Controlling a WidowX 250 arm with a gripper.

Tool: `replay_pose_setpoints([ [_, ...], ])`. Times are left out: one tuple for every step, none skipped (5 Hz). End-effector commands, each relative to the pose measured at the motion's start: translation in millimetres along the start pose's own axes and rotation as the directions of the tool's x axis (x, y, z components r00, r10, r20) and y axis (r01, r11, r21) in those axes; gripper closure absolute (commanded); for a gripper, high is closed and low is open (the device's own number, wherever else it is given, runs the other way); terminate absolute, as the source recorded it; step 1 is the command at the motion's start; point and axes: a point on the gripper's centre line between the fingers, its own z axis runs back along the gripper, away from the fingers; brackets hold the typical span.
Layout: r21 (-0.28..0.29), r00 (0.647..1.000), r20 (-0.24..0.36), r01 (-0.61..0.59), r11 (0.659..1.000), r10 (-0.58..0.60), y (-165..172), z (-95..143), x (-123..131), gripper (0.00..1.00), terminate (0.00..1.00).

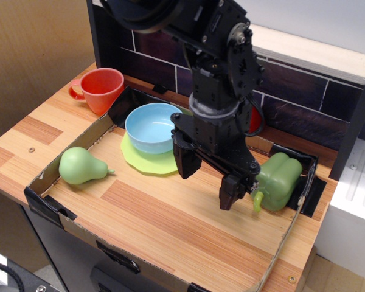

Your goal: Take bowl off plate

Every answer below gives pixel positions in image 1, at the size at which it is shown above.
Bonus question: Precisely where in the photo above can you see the cardboard fence with black tape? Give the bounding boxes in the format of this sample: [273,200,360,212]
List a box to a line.
[24,92,325,291]

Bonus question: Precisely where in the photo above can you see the green toy bell pepper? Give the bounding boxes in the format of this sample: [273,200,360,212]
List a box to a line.
[251,152,303,212]

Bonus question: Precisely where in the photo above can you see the black braided cable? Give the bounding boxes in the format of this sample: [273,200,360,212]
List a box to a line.
[0,261,25,290]

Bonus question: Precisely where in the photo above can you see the lime green plate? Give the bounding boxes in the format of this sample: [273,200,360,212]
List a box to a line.
[120,106,194,177]

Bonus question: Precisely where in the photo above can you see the light blue bowl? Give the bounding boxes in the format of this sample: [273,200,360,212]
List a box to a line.
[125,103,182,155]

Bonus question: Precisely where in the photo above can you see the dark brick pattern backboard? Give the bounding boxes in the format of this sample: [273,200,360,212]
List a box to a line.
[86,0,365,180]

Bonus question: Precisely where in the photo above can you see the green toy pear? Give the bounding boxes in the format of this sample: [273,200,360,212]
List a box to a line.
[58,147,115,185]

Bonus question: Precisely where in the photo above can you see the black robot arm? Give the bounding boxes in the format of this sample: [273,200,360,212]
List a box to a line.
[102,1,264,210]

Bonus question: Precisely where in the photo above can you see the red object behind arm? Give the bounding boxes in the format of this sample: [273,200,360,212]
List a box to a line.
[249,107,262,134]

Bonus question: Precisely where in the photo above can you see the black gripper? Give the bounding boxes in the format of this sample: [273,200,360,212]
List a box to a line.
[171,100,260,210]

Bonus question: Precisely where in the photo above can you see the red cup with handle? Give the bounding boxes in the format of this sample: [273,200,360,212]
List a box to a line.
[68,68,125,116]

